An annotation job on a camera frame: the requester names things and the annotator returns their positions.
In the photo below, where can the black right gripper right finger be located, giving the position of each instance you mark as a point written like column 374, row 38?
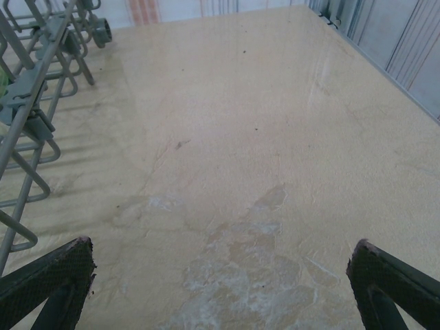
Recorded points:
column 378, row 285

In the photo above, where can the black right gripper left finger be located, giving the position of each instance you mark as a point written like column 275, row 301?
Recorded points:
column 51, row 285

